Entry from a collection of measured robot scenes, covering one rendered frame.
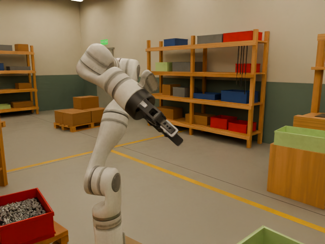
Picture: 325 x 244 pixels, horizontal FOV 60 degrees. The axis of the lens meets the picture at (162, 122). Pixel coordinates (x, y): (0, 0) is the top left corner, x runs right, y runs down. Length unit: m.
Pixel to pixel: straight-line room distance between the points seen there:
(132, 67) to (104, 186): 0.44
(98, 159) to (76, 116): 6.16
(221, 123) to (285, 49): 1.85
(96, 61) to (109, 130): 0.28
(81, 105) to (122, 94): 6.99
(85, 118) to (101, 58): 6.53
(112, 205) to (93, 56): 0.45
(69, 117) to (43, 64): 4.09
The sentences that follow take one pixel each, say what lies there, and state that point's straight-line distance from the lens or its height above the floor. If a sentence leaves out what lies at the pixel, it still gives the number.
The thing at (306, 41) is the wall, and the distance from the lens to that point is 5.78.
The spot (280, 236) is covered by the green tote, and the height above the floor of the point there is 0.95.
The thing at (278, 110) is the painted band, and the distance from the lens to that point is 5.97.
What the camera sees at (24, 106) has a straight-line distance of 10.12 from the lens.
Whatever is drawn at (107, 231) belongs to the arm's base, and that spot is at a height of 1.03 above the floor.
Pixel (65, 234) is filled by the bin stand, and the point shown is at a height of 0.79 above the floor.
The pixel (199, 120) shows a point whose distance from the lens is 6.39.
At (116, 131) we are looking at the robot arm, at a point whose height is 1.33.
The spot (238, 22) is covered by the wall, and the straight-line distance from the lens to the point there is 6.45.
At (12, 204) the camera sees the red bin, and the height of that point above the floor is 0.88.
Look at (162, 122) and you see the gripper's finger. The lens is 0.61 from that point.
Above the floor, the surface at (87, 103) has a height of 0.59.
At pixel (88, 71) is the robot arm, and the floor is 1.53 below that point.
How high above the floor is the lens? 1.54
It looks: 11 degrees down
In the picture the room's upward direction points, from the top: straight up
